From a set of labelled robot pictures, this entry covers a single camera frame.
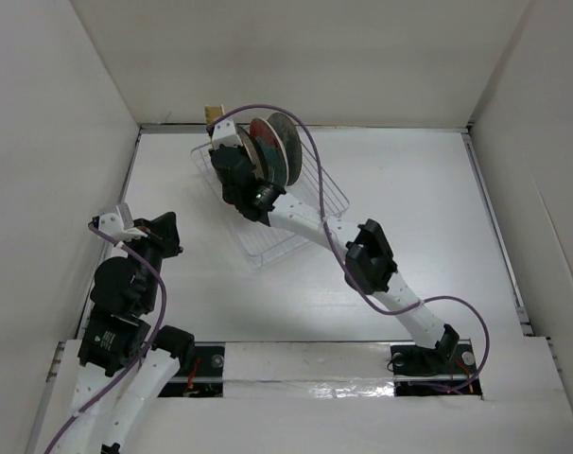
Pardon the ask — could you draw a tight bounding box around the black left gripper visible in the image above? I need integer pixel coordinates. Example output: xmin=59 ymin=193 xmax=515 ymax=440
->
xmin=118 ymin=209 xmax=185 ymax=309

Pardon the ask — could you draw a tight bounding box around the brown-rimmed cream plate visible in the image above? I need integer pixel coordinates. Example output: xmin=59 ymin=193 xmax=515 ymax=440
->
xmin=236 ymin=125 xmax=271 ymax=182

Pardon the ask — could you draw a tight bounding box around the teal and red floral plate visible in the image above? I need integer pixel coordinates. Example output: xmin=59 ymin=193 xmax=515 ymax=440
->
xmin=249 ymin=117 xmax=289 ymax=187

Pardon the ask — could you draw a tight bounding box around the grey reindeer plate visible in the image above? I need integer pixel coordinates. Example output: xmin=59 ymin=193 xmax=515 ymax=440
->
xmin=268 ymin=112 xmax=303 ymax=185

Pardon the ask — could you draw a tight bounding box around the green-rimmed bamboo tray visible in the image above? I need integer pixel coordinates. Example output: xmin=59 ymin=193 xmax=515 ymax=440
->
xmin=204 ymin=104 xmax=225 ymax=138

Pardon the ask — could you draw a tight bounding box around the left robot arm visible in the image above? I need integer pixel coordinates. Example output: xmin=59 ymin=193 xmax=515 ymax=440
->
xmin=45 ymin=204 xmax=195 ymax=453

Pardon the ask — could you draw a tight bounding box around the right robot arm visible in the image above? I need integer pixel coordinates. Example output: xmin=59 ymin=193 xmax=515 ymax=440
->
xmin=209 ymin=145 xmax=460 ymax=372

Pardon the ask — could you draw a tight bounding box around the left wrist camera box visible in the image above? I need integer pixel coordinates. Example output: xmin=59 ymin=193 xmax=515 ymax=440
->
xmin=92 ymin=202 xmax=147 ymax=243

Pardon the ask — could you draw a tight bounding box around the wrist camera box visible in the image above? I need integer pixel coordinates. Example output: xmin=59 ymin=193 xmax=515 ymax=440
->
xmin=211 ymin=118 xmax=242 ymax=149
xmin=92 ymin=202 xmax=147 ymax=243

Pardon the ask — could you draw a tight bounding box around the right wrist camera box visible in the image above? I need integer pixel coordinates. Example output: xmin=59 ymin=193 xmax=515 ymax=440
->
xmin=211 ymin=118 xmax=242 ymax=149

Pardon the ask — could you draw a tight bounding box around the white wire dish rack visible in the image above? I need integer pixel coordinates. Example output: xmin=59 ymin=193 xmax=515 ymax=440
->
xmin=189 ymin=136 xmax=352 ymax=271

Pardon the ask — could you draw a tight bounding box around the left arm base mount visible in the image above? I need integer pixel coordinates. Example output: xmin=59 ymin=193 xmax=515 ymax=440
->
xmin=159 ymin=343 xmax=225 ymax=398

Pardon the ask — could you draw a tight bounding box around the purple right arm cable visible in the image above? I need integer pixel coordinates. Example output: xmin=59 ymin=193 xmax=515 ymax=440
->
xmin=205 ymin=102 xmax=490 ymax=394

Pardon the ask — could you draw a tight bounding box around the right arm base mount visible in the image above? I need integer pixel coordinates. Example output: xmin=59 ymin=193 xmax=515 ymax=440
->
xmin=386 ymin=342 xmax=482 ymax=397

